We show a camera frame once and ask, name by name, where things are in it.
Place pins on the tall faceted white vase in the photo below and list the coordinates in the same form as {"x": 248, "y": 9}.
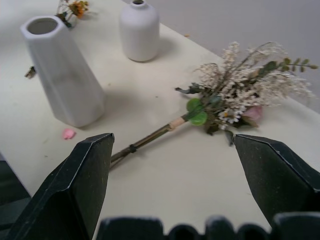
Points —
{"x": 66, "y": 80}

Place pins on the pink petal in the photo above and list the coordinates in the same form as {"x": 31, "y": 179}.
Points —
{"x": 68, "y": 134}

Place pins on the small dried flower scrap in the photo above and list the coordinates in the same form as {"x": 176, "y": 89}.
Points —
{"x": 30, "y": 72}

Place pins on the dried white flower bouquet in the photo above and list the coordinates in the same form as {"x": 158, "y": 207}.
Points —
{"x": 232, "y": 92}

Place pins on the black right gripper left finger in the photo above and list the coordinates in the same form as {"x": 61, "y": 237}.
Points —
{"x": 67, "y": 190}

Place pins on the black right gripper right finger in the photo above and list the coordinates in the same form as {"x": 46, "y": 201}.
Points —
{"x": 272, "y": 180}

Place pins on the round white bottle vase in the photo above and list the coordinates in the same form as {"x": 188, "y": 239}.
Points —
{"x": 139, "y": 31}

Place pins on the orange dried flower bunch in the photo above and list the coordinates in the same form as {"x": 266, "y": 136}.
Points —
{"x": 72, "y": 11}

